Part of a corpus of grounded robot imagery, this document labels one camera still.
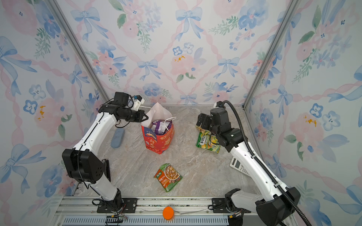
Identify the yellow corn snack bag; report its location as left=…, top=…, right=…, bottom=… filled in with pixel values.
left=196, top=126, right=211, bottom=135

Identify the green Fox's tea candy bag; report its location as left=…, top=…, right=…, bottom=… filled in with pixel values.
left=196, top=131, right=221, bottom=153

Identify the purple snack packet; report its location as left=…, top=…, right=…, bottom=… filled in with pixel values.
left=151, top=120, right=172, bottom=136

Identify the red paper gift bag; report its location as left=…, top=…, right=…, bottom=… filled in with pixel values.
left=141, top=103, right=176, bottom=154

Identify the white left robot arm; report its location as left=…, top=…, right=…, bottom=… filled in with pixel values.
left=62, top=92, right=148, bottom=213

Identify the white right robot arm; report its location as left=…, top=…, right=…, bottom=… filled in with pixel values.
left=196, top=107, right=301, bottom=226

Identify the blue grey object behind arm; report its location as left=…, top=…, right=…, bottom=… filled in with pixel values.
left=110, top=128, right=125, bottom=148

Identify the white calculator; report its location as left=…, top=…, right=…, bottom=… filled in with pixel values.
left=230, top=157, right=250, bottom=177

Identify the orange green noodle packet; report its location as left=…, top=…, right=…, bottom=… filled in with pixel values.
left=154, top=163, right=183, bottom=192

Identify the orange round button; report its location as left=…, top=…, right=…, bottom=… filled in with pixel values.
left=163, top=206, right=175, bottom=221

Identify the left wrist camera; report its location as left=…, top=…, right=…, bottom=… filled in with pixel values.
left=132, top=95, right=145, bottom=111

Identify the black corrugated cable conduit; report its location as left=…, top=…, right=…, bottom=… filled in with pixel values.
left=216, top=100, right=313, bottom=226

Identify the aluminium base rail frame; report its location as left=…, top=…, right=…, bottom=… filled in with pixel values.
left=50, top=194, right=298, bottom=226

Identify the aluminium corner post left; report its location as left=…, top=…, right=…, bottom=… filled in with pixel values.
left=45, top=0, right=109, bottom=100

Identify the aluminium corner post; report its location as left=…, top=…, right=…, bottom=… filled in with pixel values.
left=242, top=0, right=300, bottom=111
left=45, top=0, right=109, bottom=100

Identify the aluminium corner post right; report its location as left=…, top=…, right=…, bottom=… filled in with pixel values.
left=242, top=0, right=300, bottom=111

